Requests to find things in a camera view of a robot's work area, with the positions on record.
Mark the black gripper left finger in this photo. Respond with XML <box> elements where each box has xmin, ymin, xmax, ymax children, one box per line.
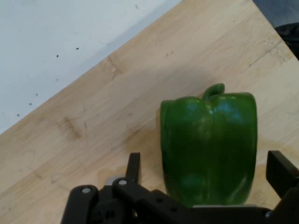
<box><xmin>61</xmin><ymin>152</ymin><xmax>195</xmax><ymax>224</ymax></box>

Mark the green bell pepper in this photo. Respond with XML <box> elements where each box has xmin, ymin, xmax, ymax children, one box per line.
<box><xmin>160</xmin><ymin>83</ymin><xmax>258</xmax><ymax>208</ymax></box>

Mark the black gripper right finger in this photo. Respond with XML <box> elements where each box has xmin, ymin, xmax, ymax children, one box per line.
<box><xmin>265</xmin><ymin>150</ymin><xmax>299</xmax><ymax>224</ymax></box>

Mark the light wooden cutting board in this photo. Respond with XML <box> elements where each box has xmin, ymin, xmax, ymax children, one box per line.
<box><xmin>0</xmin><ymin>0</ymin><xmax>299</xmax><ymax>224</ymax></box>

